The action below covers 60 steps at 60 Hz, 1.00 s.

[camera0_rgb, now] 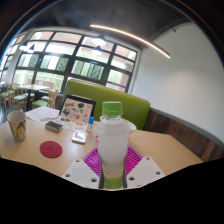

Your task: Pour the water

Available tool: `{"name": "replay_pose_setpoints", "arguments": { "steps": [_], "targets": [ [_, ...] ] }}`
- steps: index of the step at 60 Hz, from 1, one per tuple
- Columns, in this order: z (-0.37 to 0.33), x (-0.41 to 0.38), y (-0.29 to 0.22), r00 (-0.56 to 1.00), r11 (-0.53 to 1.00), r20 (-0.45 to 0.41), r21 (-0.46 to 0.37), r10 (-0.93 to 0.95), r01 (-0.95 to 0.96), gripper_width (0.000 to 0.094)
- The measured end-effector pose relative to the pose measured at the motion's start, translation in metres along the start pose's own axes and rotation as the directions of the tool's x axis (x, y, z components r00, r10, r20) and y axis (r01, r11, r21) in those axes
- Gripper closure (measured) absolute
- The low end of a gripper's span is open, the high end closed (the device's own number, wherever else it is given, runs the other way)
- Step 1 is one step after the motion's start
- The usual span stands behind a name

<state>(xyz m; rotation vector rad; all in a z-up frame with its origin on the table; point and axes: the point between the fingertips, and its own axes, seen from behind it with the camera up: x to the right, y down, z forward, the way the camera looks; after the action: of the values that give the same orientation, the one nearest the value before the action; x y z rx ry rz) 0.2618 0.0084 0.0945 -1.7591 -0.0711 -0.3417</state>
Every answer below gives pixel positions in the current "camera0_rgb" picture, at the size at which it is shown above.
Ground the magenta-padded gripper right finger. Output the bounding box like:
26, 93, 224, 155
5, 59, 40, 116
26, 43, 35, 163
123, 145, 166, 190

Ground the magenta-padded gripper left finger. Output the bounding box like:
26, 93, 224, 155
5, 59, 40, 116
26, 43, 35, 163
61, 147, 104, 190

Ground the clear green-capped water bottle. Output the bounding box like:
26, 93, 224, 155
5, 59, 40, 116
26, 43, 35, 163
93, 101, 131, 191

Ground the small white flat device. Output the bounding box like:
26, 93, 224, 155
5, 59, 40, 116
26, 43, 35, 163
71, 130, 88, 145

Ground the flat round red coaster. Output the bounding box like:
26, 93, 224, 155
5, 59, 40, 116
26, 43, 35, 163
39, 140, 63, 159

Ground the small blue-capped white bottle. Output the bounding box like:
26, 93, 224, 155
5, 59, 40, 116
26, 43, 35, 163
87, 116, 95, 132

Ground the colourful sticker sheet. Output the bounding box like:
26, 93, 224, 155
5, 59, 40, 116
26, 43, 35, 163
58, 116, 88, 131

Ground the small dark flat box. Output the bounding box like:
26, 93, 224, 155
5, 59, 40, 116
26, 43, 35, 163
44, 120, 64, 133

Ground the black tablet with stickers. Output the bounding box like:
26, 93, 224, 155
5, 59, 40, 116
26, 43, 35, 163
58, 94, 97, 125

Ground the green upholstered bench seat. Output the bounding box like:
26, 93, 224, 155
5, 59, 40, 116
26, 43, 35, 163
62, 78, 152, 131

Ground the white printed paper sheet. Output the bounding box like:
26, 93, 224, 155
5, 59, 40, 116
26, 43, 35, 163
25, 105, 61, 125

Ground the group of green-seated wooden chairs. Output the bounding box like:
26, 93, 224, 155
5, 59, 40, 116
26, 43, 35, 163
0, 88, 59, 111

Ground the wooden dining table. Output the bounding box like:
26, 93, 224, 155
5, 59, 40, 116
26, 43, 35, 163
16, 83, 50, 101

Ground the group of pendant lamps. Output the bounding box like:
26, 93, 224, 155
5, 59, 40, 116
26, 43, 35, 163
18, 34, 108, 57

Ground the long curved ceiling light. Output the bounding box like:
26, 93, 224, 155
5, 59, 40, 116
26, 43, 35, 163
89, 23, 171, 60

